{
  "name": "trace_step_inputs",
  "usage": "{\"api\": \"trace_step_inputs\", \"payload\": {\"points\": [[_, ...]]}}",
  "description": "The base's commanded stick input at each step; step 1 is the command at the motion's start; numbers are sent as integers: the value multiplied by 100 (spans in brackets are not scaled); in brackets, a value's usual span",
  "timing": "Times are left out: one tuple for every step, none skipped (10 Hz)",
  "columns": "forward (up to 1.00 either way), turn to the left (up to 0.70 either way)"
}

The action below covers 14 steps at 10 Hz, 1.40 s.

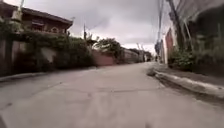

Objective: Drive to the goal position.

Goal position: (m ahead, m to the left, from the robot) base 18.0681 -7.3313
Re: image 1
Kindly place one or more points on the tree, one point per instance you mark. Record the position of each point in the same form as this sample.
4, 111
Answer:
108, 45

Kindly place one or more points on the grey concrete road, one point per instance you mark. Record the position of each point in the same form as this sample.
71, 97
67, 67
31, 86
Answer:
100, 96

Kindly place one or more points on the green hedge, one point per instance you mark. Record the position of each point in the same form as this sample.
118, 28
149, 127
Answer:
63, 50

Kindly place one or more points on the green bushes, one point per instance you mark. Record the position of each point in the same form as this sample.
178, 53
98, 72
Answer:
181, 60

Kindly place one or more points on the leaning pole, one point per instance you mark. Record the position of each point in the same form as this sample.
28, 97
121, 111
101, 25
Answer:
175, 23

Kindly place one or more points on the concrete kerb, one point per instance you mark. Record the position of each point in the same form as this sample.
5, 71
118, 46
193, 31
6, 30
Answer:
20, 76
190, 83

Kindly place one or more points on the brown house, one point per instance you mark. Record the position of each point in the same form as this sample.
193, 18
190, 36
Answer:
43, 21

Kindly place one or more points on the dark building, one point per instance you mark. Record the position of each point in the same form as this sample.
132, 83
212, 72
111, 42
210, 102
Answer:
206, 23

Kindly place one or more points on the red wall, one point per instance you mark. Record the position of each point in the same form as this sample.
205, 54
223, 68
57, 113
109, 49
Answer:
103, 59

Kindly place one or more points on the grey wall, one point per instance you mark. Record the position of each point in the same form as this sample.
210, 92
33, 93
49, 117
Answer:
131, 55
6, 56

